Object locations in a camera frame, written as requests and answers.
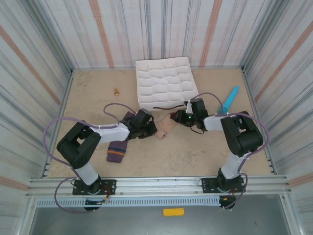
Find beige sock with red toe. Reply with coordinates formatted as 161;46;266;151
155;112;181;141

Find brown strap handle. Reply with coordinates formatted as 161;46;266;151
153;104;185;111

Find white fabric organizer box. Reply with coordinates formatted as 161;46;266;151
135;56;199;111

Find purple sock with orange stripe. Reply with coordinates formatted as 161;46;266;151
106;111;135;164

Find blue plastic tube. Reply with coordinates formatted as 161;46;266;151
219;85;240;115

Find yellow label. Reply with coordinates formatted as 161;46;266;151
163;208;185;217

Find aluminium mounting rail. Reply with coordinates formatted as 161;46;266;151
25;174;293;198

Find metal side rail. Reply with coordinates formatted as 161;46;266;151
241;66;278;175
40;69;75;178

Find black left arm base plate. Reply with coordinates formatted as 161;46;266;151
72;179;117;196

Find perforated metal cable tray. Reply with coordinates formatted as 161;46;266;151
36;197;221;208

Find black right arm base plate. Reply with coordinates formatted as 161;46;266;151
201;178;245;194

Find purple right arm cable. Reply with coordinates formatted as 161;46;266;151
192;92;270;211

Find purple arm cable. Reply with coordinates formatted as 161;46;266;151
192;92;270;211
44;103;136;214

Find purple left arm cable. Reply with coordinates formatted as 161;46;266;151
44;103;136;214

